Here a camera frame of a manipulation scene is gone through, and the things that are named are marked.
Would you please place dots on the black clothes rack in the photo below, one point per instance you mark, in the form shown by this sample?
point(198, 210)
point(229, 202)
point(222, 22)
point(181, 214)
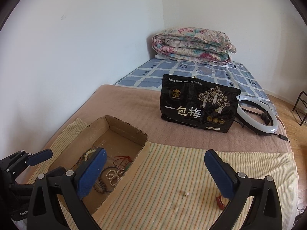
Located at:
point(301, 107)

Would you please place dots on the brown cardboard box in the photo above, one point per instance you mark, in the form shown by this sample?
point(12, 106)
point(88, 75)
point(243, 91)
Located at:
point(134, 141)

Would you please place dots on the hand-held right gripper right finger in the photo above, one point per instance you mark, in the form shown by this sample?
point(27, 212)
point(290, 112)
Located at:
point(218, 175)

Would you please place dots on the pink-brown blanket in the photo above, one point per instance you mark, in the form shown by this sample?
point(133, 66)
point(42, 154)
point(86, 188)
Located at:
point(124, 105)

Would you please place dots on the yellow striped blanket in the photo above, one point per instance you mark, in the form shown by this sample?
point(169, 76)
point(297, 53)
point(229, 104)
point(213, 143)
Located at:
point(168, 172)

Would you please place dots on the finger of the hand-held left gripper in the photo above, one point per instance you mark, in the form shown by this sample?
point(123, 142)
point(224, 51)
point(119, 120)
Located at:
point(39, 157)
point(56, 172)

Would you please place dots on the blue patterned mattress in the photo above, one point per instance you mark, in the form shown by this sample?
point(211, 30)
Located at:
point(148, 74)

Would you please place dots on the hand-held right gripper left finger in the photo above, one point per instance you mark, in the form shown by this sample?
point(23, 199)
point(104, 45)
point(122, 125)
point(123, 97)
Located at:
point(92, 170)

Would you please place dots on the folded floral quilt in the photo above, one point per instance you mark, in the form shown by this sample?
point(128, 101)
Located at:
point(191, 45)

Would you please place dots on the dark thin bangle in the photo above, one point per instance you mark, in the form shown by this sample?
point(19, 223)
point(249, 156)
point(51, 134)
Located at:
point(105, 170)

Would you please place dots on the black snack bag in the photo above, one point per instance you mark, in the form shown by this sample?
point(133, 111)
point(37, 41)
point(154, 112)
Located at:
point(191, 100)

